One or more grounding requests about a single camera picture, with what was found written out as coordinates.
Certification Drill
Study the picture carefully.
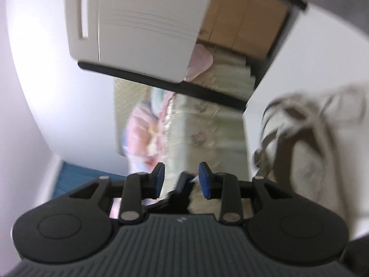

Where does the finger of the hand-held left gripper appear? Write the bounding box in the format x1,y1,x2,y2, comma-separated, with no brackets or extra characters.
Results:
167,172,196,214

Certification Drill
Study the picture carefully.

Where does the white and brown sneaker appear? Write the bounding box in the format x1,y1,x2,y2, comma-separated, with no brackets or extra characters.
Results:
253,82,369,234

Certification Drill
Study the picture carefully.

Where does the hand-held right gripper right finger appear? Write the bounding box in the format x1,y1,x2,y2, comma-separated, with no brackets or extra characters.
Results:
199,162,295,225

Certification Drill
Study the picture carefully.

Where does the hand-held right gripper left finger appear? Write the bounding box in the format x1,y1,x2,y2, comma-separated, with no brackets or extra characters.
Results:
69,163,166,225

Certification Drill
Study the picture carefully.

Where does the pastel pink quilt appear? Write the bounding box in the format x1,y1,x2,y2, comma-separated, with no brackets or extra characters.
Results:
121,88,173,174

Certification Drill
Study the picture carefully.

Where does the wooden nightstand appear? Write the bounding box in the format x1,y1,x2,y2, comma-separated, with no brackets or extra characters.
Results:
197,0,290,60

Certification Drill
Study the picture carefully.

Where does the light green pillow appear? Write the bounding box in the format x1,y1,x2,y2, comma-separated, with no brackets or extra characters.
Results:
150,88,170,116

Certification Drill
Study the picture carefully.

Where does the bed with cream floral bedspread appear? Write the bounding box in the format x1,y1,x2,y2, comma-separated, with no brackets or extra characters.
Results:
114,45,257,217

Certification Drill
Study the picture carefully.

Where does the pink cloth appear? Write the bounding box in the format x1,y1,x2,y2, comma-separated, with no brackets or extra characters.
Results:
183,45,214,83

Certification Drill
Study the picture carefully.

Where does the white chair with black frame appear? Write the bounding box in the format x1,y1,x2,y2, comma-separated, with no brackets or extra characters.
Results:
65,0,369,237

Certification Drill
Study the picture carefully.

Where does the teal curtain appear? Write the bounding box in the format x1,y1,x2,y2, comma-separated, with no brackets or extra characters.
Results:
52,162,127,201

